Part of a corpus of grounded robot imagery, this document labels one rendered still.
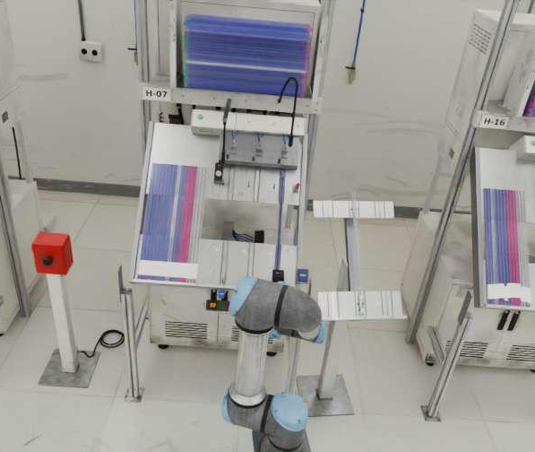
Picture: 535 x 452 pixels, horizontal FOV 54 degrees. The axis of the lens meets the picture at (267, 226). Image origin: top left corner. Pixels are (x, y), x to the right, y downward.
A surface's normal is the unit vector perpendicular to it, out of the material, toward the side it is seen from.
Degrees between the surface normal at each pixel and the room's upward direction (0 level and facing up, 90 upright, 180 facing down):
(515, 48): 90
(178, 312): 89
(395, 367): 0
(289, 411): 8
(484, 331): 90
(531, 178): 44
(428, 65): 90
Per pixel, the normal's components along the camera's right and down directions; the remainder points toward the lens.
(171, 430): 0.08, -0.85
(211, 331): -0.01, 0.53
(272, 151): 0.05, -0.25
